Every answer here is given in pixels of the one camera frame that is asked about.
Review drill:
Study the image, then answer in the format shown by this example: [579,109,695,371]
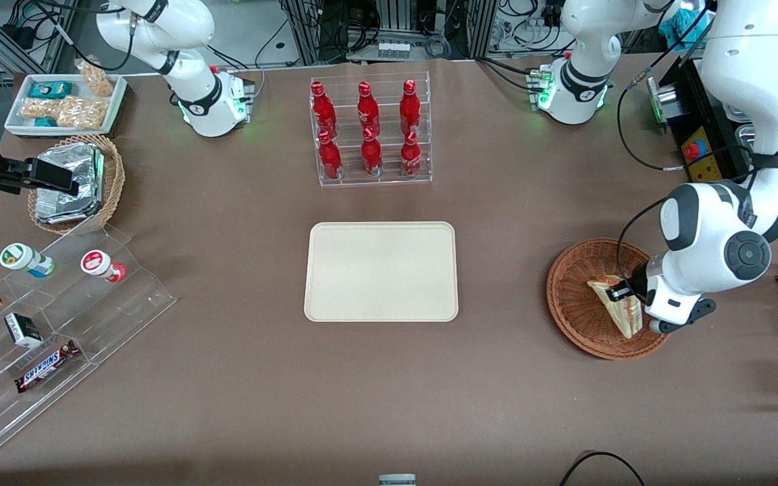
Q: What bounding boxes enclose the red lid yogurt cup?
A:
[80,250,127,284]

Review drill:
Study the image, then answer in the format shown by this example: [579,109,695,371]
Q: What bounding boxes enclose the teal cloth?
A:
[658,5,706,45]

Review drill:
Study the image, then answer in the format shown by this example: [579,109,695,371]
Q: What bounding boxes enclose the white rectangular snack tray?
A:
[4,73,128,138]

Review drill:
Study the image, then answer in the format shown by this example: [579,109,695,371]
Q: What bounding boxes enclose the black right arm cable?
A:
[30,0,134,72]

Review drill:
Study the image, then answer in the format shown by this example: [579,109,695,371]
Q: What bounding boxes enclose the black yellow control box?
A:
[647,55,778,227]

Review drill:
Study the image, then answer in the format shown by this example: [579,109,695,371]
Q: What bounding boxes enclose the brown round wicker basket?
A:
[546,238,673,361]

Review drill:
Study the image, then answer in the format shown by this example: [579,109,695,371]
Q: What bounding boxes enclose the Snickers chocolate bar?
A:
[14,340,82,394]

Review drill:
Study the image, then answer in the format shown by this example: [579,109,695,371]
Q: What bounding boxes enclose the small black white box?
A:
[4,313,44,350]

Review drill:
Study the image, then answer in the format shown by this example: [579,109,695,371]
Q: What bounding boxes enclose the black floor cable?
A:
[559,451,646,486]

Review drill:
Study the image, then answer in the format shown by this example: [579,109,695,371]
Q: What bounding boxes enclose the cream plastic serving tray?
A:
[304,221,459,323]

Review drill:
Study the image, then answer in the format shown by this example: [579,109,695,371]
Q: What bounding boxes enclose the aluminium frame rack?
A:
[280,0,499,65]

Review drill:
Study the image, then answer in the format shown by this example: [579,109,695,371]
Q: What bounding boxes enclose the foil wrapped package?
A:
[35,142,105,225]

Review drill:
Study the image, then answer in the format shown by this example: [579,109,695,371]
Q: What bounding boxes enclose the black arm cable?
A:
[616,40,761,292]
[30,0,134,72]

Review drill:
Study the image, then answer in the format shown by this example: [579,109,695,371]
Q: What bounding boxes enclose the red cola bottle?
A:
[318,130,344,181]
[399,80,423,136]
[360,127,384,178]
[400,130,423,180]
[311,81,338,140]
[357,81,382,136]

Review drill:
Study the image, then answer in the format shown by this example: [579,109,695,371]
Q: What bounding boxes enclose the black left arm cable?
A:
[616,40,761,292]

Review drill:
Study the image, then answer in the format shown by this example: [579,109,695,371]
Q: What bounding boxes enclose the clear acrylic stepped stand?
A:
[0,223,178,460]

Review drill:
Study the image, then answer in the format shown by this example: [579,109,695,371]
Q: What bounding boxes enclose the clear bag of nuts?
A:
[56,96,108,130]
[20,98,59,122]
[75,59,115,98]

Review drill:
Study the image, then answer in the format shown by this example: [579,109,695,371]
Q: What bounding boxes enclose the tan wicker basket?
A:
[27,134,126,236]

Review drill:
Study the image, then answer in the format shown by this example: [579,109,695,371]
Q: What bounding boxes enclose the triangular sandwich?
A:
[587,275,644,340]

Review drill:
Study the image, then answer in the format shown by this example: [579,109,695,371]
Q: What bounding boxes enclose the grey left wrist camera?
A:
[649,297,717,336]

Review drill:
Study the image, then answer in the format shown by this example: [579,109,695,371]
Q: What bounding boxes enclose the clear acrylic bottle rack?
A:
[309,71,434,189]

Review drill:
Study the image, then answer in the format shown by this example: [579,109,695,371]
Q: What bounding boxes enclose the green lid yogurt cup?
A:
[0,243,55,279]

